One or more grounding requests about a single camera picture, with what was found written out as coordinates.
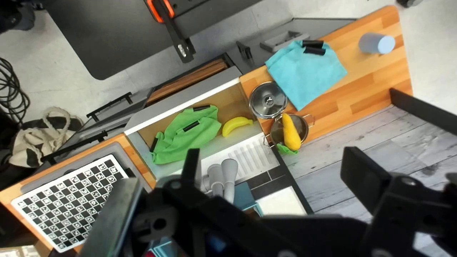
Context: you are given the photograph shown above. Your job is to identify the black drawer handle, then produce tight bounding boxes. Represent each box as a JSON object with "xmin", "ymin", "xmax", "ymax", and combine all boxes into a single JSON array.
[
  {"xmin": 86, "ymin": 92, "xmax": 134, "ymax": 122},
  {"xmin": 40, "ymin": 130, "xmax": 108, "ymax": 165}
]

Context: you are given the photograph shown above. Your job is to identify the blue cloth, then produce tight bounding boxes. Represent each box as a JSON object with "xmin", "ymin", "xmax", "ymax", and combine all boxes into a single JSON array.
[{"xmin": 265, "ymin": 40, "xmax": 348, "ymax": 111}]

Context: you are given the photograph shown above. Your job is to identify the black bar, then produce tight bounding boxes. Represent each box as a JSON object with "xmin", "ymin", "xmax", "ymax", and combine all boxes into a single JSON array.
[{"xmin": 389, "ymin": 88, "xmax": 457, "ymax": 136}]

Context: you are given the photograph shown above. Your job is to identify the black and white bag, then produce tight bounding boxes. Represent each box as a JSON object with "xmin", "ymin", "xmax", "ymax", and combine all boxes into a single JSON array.
[{"xmin": 8, "ymin": 106, "xmax": 85, "ymax": 168}]

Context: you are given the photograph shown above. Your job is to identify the grey toy tap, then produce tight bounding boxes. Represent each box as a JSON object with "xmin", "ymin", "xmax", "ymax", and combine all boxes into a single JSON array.
[{"xmin": 203, "ymin": 158, "xmax": 239, "ymax": 205}]

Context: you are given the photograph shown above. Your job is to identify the checkered calibration board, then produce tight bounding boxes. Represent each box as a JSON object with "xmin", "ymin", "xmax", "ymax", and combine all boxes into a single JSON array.
[{"xmin": 10, "ymin": 154, "xmax": 129, "ymax": 250}]

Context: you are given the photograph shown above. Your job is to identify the orange and black clamp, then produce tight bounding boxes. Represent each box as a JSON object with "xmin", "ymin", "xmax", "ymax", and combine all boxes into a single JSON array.
[{"xmin": 144, "ymin": 0, "xmax": 196, "ymax": 64}]

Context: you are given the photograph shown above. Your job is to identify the coil of black cable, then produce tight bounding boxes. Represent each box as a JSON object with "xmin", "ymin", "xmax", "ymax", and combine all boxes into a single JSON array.
[{"xmin": 0, "ymin": 56, "xmax": 31, "ymax": 124}]

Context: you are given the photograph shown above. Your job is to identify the yellow toy banana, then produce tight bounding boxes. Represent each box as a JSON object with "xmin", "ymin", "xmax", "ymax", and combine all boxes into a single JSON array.
[{"xmin": 222, "ymin": 116, "xmax": 253, "ymax": 137}]

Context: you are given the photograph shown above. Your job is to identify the green cloth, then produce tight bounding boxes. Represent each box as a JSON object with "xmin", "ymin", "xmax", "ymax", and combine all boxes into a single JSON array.
[{"xmin": 150, "ymin": 105, "xmax": 222, "ymax": 165}]

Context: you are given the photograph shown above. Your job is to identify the yellow toy corn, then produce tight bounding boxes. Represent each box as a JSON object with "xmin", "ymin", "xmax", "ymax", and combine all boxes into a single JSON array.
[{"xmin": 281, "ymin": 113, "xmax": 302, "ymax": 151}]

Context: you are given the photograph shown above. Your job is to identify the small silver pot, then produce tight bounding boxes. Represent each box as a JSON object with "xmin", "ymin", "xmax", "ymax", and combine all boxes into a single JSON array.
[{"xmin": 263, "ymin": 113, "xmax": 316, "ymax": 149}]

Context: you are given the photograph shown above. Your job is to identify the teal box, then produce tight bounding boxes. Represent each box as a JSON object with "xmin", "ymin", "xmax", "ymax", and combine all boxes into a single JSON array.
[{"xmin": 233, "ymin": 182, "xmax": 265, "ymax": 216}]

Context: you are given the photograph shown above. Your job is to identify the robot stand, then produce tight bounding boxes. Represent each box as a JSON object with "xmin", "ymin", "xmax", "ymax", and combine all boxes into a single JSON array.
[{"xmin": 42, "ymin": 0, "xmax": 266, "ymax": 81}]

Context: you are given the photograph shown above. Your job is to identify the light blue cup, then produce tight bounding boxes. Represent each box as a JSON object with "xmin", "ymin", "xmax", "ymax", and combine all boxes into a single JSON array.
[{"xmin": 358, "ymin": 32, "xmax": 396, "ymax": 55}]

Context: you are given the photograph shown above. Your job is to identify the silver pot lid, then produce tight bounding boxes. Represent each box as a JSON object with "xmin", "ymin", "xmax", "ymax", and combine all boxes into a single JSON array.
[{"xmin": 248, "ymin": 81, "xmax": 288, "ymax": 119}]

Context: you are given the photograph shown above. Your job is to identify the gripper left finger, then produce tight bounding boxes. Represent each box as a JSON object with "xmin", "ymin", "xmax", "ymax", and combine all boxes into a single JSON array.
[{"xmin": 132, "ymin": 148, "xmax": 266, "ymax": 257}]

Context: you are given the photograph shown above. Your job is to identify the toy kitchen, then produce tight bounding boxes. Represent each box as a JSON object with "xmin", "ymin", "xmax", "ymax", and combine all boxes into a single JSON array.
[{"xmin": 0, "ymin": 5, "xmax": 413, "ymax": 257}]

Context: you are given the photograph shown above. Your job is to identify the small green toy leaf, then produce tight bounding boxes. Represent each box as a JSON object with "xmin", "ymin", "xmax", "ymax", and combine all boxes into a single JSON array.
[{"xmin": 276, "ymin": 142, "xmax": 299, "ymax": 155}]

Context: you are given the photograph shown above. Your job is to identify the white toy sink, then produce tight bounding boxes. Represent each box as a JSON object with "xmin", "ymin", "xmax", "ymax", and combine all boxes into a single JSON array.
[{"xmin": 124, "ymin": 66, "xmax": 281, "ymax": 181}]

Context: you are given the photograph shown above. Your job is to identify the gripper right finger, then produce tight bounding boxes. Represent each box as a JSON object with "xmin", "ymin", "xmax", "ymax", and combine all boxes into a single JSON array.
[{"xmin": 340, "ymin": 146, "xmax": 457, "ymax": 257}]

